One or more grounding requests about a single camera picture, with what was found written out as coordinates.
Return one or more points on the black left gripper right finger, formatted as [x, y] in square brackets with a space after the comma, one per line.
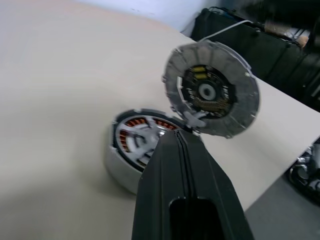
[215, 185]

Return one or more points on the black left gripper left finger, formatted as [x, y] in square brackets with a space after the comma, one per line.
[160, 190]

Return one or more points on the grey round motor housing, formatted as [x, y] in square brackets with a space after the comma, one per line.
[117, 167]

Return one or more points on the grey round hinged housing lid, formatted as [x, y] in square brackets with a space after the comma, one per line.
[237, 105]

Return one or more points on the black side desk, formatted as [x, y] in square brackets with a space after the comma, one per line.
[272, 55]

